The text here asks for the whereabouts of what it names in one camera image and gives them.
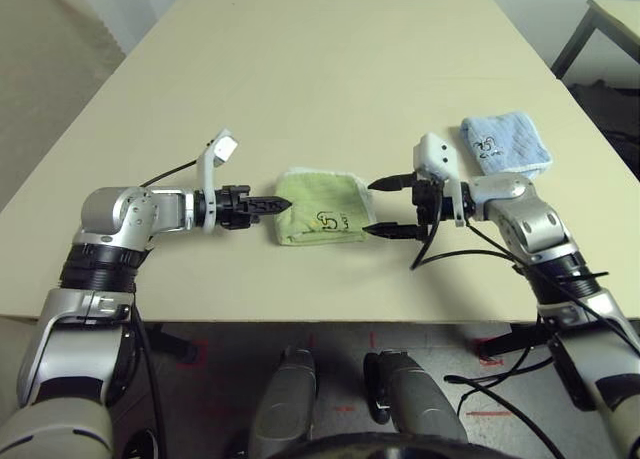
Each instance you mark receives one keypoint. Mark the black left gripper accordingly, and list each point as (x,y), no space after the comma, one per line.
(232,206)

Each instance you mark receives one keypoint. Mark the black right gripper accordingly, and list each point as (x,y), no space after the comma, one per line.
(425,201)

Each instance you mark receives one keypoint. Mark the green towel with white trim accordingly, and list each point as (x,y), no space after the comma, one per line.
(320,204)

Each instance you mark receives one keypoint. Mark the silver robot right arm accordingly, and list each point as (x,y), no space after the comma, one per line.
(530,224)

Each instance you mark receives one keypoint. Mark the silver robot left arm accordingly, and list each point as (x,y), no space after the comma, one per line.
(125,214)

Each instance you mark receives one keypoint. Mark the folded light blue towel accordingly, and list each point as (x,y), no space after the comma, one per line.
(505,139)

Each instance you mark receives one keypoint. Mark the black table leg base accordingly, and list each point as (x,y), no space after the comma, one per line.
(172,346)
(510,341)

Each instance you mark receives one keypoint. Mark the grey robot left leg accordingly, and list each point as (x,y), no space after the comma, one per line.
(285,404)

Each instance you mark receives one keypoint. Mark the dark robot torso rim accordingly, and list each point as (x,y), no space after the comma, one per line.
(390,449)

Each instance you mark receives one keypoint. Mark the beige fabric curtain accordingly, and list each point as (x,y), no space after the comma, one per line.
(50,79)

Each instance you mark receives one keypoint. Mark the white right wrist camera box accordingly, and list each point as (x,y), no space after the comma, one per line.
(440,164)

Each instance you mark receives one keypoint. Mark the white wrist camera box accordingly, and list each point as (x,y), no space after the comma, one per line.
(215,169)
(440,164)

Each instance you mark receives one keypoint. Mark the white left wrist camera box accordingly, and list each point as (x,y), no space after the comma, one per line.
(215,169)

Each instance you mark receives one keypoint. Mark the beige side table black frame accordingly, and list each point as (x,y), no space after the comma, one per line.
(615,24)

